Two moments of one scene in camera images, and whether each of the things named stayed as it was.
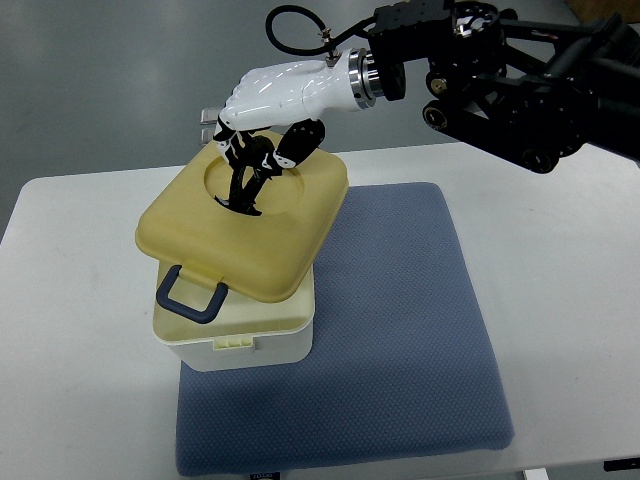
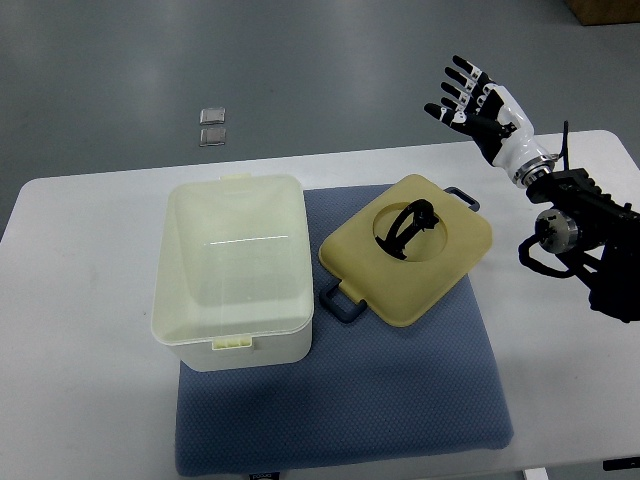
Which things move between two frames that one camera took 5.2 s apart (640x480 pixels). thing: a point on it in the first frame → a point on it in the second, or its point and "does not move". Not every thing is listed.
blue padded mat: [402, 365] does not move
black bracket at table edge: [621, 464] does not move
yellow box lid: [262, 257] → [405, 249]
